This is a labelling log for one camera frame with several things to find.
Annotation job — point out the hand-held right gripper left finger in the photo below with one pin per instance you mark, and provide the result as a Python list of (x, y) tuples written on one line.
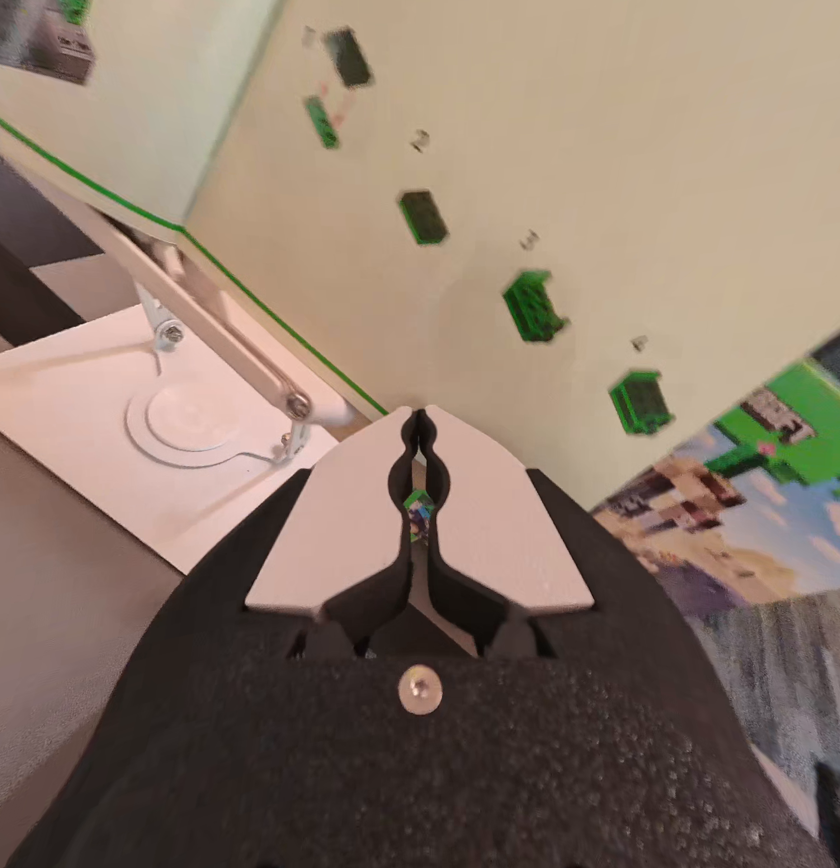
[(325, 536)]

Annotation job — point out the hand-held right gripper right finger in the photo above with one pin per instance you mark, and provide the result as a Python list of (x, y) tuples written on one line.
[(515, 536)]

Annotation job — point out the brick building instruction booklet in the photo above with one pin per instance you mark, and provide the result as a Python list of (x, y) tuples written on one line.
[(596, 169)]

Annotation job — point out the green toy brick set box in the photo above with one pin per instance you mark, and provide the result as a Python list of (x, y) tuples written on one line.
[(766, 542)]

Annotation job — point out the wooden white book stand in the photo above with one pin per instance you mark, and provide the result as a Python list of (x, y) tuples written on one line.
[(88, 407)]

